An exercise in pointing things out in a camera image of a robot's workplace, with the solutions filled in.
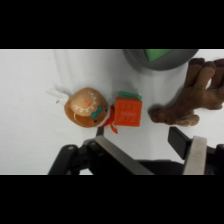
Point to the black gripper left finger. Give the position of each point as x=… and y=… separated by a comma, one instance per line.
x=116, y=156

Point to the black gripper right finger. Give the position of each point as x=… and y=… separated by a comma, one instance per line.
x=195, y=156

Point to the red cube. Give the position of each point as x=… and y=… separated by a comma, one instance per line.
x=128, y=111

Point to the green cube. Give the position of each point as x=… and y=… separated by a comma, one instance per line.
x=130, y=95

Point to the brown plush animal toy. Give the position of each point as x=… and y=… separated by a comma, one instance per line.
x=193, y=103

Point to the gingerbread man plush toy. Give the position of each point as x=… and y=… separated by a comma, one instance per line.
x=85, y=106

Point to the gray metal bowl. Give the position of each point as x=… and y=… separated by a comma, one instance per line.
x=163, y=65

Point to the green sponge block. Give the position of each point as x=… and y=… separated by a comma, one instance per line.
x=156, y=54

